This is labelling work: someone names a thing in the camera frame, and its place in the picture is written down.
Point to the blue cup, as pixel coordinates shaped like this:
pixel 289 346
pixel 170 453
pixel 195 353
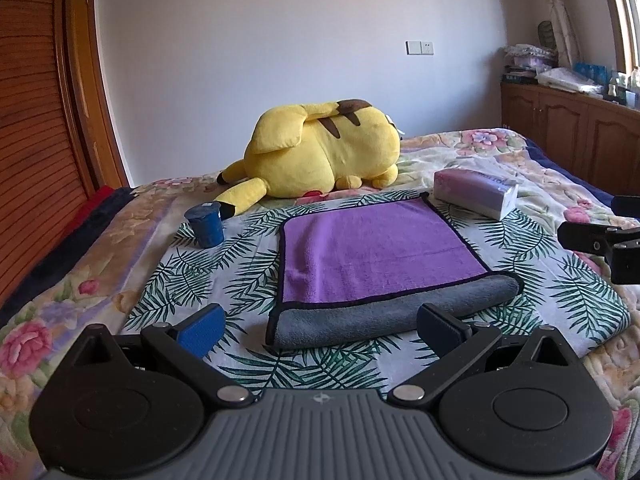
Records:
pixel 205 221

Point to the white folded cloth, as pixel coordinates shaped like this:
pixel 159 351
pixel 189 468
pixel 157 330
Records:
pixel 564 79

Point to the wooden cabinet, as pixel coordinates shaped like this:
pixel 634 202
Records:
pixel 595 140

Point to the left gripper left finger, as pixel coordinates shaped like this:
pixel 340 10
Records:
pixel 180 351

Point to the floral bed quilt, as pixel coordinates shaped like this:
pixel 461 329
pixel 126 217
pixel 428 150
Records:
pixel 108 281

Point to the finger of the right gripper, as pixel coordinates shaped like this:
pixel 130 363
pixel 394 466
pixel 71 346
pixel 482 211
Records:
pixel 618 247
pixel 626 206

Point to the red cloth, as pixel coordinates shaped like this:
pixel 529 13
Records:
pixel 87 208

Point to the patterned curtain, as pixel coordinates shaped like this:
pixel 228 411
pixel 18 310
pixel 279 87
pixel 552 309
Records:
pixel 564 33

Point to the dark blue blanket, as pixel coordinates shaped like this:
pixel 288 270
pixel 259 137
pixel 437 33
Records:
pixel 65 254

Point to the yellow Pikachu plush toy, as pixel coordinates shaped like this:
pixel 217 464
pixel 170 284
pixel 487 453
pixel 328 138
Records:
pixel 302 148

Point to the wooden slatted wardrobe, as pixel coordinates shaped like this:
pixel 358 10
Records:
pixel 45 176

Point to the white wall socket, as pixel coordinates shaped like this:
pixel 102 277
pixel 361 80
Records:
pixel 415 47

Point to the tissue pack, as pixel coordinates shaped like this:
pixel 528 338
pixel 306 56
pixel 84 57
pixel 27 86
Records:
pixel 491 196

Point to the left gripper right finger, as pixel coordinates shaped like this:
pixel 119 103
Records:
pixel 462 350

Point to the purple and grey towel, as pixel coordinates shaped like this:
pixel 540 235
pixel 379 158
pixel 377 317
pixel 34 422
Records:
pixel 363 272

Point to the blue box on cabinet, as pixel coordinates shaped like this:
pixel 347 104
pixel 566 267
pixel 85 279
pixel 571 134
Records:
pixel 599 74

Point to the stack of folded linens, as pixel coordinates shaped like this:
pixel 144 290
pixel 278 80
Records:
pixel 524 62

